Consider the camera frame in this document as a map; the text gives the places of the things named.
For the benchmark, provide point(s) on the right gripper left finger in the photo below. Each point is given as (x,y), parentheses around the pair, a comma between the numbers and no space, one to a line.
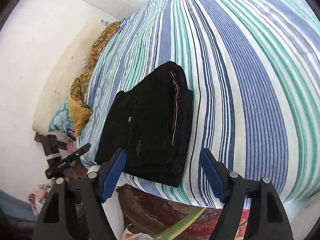
(73,206)

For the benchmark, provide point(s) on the green plastic object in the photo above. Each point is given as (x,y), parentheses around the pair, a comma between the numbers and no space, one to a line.
(179,227)

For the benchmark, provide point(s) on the pink cloth on nightstand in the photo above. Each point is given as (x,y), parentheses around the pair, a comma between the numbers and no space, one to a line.
(37,198)

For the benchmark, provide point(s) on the orange floral green blanket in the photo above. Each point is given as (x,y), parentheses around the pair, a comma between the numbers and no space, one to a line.
(79,86)

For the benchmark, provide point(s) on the mustard yellow pillow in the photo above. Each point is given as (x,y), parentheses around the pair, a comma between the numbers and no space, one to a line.
(80,114)

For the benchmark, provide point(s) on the cream padded headboard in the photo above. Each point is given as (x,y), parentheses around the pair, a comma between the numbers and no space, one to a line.
(71,64)

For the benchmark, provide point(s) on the teal floral pillow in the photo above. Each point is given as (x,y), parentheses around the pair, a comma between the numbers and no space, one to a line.
(62,119)

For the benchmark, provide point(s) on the black pants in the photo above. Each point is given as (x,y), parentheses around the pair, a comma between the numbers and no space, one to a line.
(152,123)

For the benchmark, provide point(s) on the smartphone on bed edge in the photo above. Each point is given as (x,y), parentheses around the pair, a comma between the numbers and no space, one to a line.
(70,134)

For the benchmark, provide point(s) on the red patterned rug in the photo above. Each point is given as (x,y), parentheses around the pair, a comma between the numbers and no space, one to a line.
(146,213)

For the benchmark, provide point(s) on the striped blue green bedsheet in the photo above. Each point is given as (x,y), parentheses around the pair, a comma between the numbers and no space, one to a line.
(253,67)

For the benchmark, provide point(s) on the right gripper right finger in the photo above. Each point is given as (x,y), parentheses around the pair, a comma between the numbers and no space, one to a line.
(267,217)

